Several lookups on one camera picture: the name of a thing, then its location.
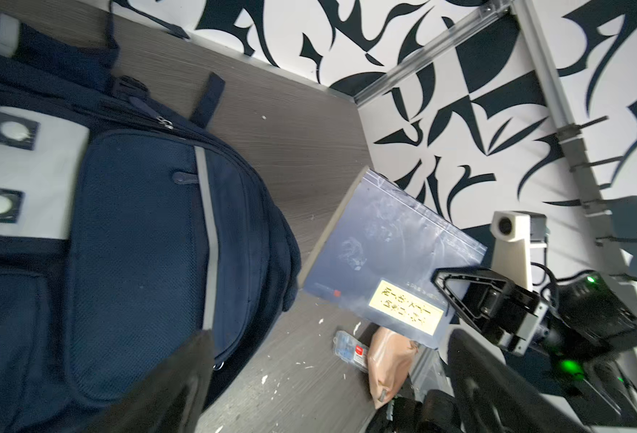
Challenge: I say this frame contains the clear plastic eraser case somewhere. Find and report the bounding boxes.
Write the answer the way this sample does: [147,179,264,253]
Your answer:
[333,330,369,373]

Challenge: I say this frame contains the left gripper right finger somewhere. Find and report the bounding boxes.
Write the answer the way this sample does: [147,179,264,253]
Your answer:
[448,329,586,432]

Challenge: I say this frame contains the navy blue student backpack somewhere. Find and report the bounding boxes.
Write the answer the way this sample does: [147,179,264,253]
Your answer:
[0,13,301,432]

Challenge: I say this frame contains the navy blue notebook yellow label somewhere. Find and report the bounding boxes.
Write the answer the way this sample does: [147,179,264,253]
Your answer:
[298,167,486,349]

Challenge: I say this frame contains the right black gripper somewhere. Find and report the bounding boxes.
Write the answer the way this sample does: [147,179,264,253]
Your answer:
[431,266,549,357]

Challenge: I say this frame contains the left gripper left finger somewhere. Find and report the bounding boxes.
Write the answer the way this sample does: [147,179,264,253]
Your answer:
[84,330,214,432]

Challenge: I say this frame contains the pink fabric pencil pouch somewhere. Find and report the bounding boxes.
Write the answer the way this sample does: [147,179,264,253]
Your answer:
[367,327,419,410]

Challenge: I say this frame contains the aluminium cage frame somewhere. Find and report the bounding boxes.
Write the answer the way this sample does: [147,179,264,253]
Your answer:
[350,0,637,433]

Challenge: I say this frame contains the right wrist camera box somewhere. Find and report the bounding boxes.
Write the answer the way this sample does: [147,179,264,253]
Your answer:
[490,211,547,292]

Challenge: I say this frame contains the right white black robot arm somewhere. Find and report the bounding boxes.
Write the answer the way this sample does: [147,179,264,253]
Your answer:
[431,267,637,428]

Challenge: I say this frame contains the wall hook rack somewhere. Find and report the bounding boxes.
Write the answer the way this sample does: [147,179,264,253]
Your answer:
[556,117,637,281]

